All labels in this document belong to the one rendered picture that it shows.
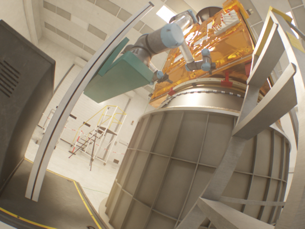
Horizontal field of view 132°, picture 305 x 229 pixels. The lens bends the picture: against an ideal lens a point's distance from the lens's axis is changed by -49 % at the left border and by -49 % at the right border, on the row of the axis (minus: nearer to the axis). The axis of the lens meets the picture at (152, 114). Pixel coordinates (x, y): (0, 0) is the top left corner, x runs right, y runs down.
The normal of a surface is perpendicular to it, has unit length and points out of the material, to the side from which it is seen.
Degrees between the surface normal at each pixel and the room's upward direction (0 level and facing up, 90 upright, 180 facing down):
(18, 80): 90
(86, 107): 90
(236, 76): 180
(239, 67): 180
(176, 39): 97
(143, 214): 90
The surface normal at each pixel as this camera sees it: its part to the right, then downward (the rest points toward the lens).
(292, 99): -0.33, 0.87
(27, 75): 0.67, -0.06
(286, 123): -0.78, -0.48
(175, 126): -0.56, -0.50
